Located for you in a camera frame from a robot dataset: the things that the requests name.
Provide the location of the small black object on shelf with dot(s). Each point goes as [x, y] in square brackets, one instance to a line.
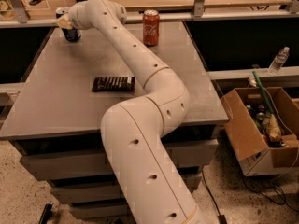
[34, 2]

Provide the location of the brown cardboard box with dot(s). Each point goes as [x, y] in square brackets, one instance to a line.
[253, 152]

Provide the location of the middle grey drawer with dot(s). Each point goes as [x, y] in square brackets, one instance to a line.
[87, 189]

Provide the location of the grey drawer cabinet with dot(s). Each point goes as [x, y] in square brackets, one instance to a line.
[57, 111]

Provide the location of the metal railing frame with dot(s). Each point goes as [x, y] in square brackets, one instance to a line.
[18, 13]

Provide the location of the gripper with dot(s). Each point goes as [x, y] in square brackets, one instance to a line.
[72, 17]

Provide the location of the grey drawer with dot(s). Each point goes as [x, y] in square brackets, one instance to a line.
[87, 189]
[74, 164]
[99, 209]

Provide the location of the bottom grey drawer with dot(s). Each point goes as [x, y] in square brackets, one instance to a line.
[99, 209]

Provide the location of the blue pepsi can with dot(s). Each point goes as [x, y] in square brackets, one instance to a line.
[72, 35]

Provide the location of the top grey drawer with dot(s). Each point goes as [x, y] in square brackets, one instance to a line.
[74, 164]

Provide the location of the dark snack bar wrapper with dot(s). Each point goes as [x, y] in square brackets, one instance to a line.
[113, 84]

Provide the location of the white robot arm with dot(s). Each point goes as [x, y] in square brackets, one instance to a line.
[131, 131]

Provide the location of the clear plastic water bottle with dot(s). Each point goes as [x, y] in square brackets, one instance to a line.
[279, 60]

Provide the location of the black object on floor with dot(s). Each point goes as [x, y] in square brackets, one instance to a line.
[46, 214]

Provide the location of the red coca-cola can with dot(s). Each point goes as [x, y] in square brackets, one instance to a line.
[151, 20]

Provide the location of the green stick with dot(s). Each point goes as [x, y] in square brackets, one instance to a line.
[264, 94]

